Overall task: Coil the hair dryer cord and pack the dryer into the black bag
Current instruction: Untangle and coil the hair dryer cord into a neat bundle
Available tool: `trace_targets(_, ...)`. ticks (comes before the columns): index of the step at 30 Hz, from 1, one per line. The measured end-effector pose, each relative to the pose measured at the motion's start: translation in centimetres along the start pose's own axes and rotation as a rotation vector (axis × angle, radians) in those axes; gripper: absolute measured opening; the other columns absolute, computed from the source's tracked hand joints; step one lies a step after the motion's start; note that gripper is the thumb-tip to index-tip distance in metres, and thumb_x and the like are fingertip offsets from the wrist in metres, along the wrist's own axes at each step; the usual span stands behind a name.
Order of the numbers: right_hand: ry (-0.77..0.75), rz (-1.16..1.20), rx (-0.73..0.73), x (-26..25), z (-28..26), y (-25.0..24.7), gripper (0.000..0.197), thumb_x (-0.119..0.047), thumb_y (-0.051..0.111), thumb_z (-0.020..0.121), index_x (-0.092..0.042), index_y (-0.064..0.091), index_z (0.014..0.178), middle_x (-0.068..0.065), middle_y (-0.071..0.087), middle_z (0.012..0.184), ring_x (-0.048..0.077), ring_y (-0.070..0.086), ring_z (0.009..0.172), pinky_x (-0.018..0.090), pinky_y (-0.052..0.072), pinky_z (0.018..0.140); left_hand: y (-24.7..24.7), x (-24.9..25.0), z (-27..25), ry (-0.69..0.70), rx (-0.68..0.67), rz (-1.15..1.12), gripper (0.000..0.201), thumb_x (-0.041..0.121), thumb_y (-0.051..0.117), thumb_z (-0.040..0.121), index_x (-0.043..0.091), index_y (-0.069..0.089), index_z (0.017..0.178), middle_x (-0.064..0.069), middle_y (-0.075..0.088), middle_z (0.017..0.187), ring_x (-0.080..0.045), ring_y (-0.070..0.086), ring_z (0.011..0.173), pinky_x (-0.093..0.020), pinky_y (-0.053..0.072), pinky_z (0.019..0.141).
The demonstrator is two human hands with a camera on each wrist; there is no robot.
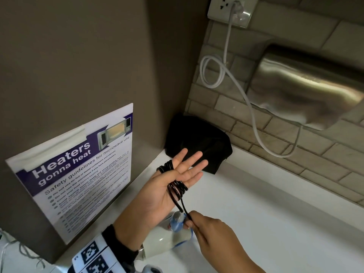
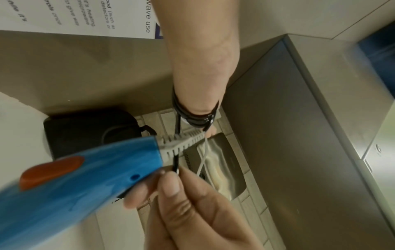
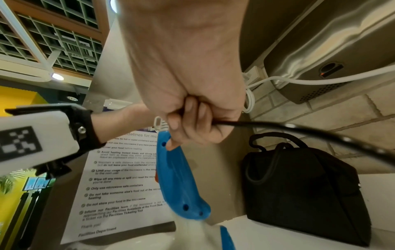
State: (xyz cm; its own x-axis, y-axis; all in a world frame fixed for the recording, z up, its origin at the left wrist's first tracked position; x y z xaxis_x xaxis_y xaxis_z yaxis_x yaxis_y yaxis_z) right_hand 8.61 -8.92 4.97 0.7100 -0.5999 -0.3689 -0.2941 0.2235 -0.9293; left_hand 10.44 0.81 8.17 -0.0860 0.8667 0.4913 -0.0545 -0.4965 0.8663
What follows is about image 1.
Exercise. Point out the person's right forearm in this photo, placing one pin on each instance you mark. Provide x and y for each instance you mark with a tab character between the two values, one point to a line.
239	267

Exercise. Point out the white wall socket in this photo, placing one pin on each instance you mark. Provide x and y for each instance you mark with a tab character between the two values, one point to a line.
221	8

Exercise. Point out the blue and white hair dryer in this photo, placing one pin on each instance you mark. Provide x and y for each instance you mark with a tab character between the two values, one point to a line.
162	241

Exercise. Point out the black fabric bag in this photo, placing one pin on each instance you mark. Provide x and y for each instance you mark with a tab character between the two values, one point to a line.
210	139

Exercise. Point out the steel wall hand dryer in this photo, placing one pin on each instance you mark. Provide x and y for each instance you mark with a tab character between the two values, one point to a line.
301	88

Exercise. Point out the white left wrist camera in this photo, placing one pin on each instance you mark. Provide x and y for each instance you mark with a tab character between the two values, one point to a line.
150	269

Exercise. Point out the person's left hand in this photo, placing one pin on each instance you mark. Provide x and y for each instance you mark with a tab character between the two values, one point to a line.
162	193

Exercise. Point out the person's right hand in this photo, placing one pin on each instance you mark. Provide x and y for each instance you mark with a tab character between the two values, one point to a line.
216	235

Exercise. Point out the person's left forearm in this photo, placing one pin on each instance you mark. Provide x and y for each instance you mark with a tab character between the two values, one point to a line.
130	227

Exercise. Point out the purple and white poster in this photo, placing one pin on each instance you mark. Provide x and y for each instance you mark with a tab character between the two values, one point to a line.
71	181

